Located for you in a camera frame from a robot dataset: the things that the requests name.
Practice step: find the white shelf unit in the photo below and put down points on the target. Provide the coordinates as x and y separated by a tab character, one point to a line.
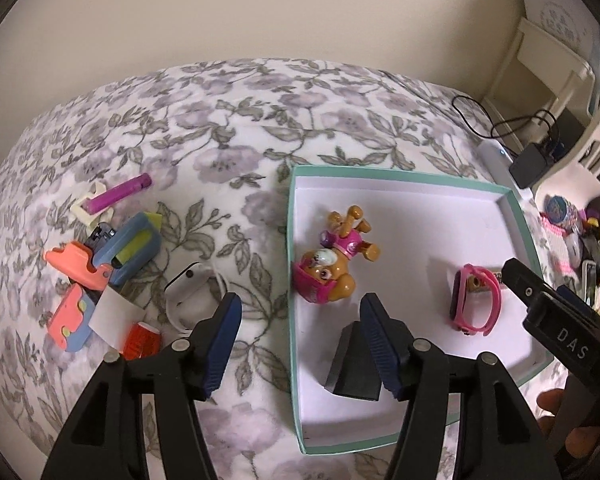
553	63

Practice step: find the floral grey white blanket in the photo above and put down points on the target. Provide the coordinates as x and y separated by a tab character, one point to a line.
220	141

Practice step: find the white power strip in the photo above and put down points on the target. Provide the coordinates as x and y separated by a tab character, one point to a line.
497	161

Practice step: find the person's right hand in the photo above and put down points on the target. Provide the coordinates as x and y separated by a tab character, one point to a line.
579	442

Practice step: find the gold black patterned bar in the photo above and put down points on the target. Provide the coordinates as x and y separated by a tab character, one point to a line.
480	283

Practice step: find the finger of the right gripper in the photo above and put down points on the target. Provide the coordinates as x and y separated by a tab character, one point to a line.
529	288
574	309

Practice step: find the black toy car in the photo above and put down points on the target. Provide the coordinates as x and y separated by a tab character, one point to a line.
99	237

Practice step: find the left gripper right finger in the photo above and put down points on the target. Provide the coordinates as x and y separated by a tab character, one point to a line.
498	437

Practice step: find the red white glue bottle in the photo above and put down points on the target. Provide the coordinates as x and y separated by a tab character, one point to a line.
142	342

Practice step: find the blue orange toy knife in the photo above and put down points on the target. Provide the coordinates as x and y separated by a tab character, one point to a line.
132	247

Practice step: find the black power adapter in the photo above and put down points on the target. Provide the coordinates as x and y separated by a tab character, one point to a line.
530	165

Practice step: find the black rectangular charger block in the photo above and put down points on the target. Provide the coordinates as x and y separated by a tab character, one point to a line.
353	372

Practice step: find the white cube charger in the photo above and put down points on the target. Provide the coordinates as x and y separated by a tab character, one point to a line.
113	318

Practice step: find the white kids smartwatch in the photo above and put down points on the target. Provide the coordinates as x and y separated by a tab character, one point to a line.
185	284

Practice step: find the teal white box tray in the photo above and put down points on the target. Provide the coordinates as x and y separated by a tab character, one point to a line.
427	227

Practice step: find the pink white knitted mat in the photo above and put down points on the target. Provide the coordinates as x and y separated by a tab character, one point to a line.
565	248

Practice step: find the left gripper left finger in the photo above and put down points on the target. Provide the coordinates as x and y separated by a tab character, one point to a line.
103	436

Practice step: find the pink blue toy box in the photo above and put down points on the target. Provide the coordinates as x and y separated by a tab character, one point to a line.
68	326

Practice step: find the smartphone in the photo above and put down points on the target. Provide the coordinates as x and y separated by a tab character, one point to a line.
589	278

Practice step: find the purple lighter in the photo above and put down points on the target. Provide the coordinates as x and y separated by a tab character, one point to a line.
125	189

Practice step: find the orange puppy toy figure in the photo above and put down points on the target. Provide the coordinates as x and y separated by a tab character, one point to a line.
322	275

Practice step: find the pink kids smartwatch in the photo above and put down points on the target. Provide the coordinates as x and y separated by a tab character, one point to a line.
474	313

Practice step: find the white cutout basket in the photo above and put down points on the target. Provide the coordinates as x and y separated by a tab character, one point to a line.
576	177

